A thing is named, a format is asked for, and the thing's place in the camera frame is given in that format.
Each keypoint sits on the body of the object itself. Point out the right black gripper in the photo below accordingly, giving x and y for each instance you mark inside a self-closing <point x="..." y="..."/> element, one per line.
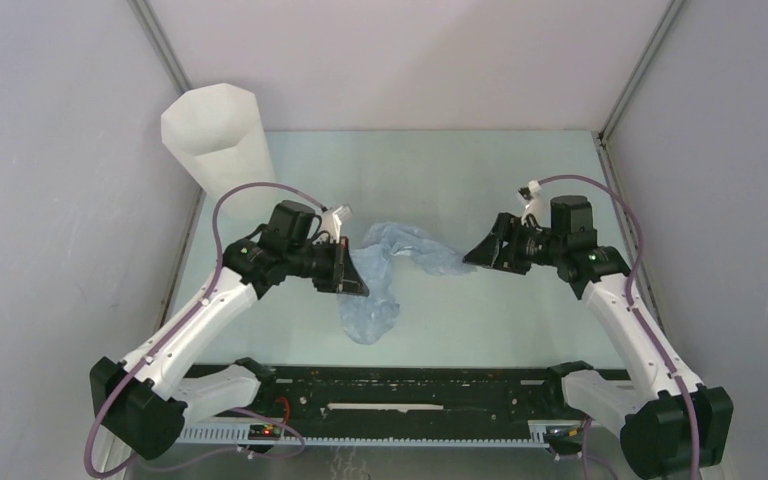
<point x="488" y="252"/>

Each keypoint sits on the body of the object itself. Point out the blue plastic trash bag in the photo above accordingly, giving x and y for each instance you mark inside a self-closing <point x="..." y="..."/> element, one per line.
<point x="366" y="319"/>

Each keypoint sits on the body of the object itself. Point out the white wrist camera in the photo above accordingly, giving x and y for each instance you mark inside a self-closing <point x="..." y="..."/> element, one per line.
<point x="333" y="220"/>
<point x="534" y="205"/>

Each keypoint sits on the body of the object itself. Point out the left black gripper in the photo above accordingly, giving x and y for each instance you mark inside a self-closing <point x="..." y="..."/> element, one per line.
<point x="343" y="276"/>

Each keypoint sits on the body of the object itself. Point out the white slotted cable duct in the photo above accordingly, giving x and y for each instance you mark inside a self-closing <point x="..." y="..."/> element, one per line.
<point x="238" y="434"/>

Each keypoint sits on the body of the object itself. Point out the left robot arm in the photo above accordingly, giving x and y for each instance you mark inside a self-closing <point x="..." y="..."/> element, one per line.
<point x="146" y="399"/>

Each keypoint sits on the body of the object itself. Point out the small lit circuit board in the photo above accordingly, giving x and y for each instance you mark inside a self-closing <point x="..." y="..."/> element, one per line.
<point x="264" y="433"/>

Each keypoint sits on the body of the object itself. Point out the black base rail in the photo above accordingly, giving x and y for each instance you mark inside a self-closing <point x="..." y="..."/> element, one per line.
<point x="413" y="402"/>

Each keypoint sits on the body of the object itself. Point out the white translucent trash bin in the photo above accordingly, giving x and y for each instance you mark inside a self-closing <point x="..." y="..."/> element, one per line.
<point x="216" y="133"/>

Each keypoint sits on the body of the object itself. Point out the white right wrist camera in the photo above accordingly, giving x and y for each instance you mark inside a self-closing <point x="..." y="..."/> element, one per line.
<point x="534" y="205"/>

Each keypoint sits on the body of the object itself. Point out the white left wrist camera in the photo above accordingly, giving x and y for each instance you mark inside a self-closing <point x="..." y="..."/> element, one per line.
<point x="333" y="220"/>

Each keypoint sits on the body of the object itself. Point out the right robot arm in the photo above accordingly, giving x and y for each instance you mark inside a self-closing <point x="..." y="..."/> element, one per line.
<point x="670" y="422"/>

